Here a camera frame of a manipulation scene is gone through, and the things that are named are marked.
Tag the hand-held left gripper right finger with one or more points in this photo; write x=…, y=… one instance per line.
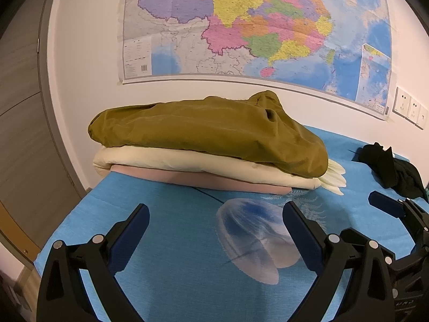
x=301, y=238

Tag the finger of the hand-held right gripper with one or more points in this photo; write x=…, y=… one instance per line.
x=385, y=203
x=409, y=258

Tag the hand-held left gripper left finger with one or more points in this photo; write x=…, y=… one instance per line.
x=134, y=231

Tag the olive green jacket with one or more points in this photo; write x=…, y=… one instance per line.
x=201, y=130

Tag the black garment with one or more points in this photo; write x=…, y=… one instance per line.
x=385, y=167

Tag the blue jellyfish printed bed sheet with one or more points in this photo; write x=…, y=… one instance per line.
x=167, y=214

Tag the cream folded cloth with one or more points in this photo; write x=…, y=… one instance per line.
x=167, y=161

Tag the pink folded cloth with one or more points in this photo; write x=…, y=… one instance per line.
x=201, y=179

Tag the grey wooden wardrobe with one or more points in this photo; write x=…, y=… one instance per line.
x=20, y=124

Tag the white wall network plate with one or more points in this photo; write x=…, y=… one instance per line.
x=423, y=117

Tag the white wall socket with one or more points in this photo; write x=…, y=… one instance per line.
x=414, y=109
x=401, y=100

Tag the colourful wall map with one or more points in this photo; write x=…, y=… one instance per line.
x=268, y=23

